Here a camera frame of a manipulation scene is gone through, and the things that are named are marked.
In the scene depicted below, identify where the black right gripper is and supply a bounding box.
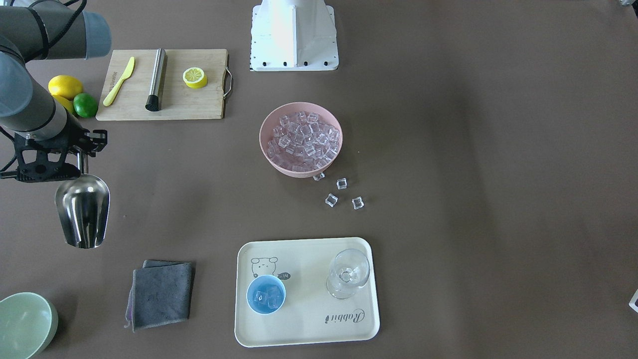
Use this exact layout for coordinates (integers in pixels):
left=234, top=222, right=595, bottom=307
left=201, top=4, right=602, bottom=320
left=14, top=117, right=108, bottom=182

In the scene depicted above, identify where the silver metal ice scoop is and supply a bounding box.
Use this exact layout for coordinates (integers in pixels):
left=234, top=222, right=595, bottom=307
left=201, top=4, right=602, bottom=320
left=55, top=152, right=110, bottom=248

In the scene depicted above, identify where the pink bowl of ice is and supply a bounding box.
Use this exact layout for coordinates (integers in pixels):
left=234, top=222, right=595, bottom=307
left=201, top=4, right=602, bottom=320
left=258, top=102, right=344, bottom=178

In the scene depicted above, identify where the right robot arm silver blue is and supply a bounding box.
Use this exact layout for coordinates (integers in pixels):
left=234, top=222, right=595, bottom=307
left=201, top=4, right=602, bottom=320
left=0, top=0, right=112, bottom=182

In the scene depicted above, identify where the light blue cup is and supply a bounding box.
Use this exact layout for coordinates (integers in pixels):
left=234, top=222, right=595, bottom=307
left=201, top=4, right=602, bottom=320
left=246, top=275, right=287, bottom=315

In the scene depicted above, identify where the yellow lemon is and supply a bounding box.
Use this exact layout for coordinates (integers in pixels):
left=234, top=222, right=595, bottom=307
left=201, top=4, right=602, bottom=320
left=47, top=75, right=84, bottom=100
left=52, top=95, right=76, bottom=116

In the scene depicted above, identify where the green lime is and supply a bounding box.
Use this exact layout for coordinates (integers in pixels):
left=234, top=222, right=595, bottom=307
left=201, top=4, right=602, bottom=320
left=72, top=93, right=99, bottom=118

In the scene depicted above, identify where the yellow plastic knife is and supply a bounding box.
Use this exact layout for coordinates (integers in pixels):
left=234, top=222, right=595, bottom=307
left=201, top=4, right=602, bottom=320
left=102, top=56, right=136, bottom=107

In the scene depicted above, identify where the steel muddler black tip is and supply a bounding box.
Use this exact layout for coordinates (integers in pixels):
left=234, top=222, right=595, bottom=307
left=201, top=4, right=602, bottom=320
left=145, top=48, right=166, bottom=112

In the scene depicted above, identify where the wooden cutting board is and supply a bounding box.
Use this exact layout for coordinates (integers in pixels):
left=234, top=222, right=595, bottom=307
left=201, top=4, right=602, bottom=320
left=96, top=48, right=232, bottom=121

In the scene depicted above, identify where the mint green bowl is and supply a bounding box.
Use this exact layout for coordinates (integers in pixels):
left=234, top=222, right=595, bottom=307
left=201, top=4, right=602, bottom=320
left=0, top=292, right=58, bottom=359

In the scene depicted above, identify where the half lemon slice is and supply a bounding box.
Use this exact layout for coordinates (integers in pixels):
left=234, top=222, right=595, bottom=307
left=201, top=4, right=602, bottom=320
left=182, top=67, right=208, bottom=89

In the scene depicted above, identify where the grey folded cloth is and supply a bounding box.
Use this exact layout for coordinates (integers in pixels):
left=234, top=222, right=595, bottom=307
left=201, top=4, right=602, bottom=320
left=125, top=259, right=194, bottom=332

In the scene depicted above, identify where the cream serving tray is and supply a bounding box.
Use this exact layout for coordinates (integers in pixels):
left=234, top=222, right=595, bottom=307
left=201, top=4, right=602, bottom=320
left=234, top=237, right=380, bottom=348

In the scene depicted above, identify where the clear wine glass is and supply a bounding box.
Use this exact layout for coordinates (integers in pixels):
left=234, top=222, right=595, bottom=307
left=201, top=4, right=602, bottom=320
left=326, top=248, right=370, bottom=300

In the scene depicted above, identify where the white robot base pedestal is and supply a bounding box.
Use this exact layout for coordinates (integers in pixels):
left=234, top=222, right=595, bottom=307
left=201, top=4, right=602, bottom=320
left=249, top=0, right=339, bottom=71

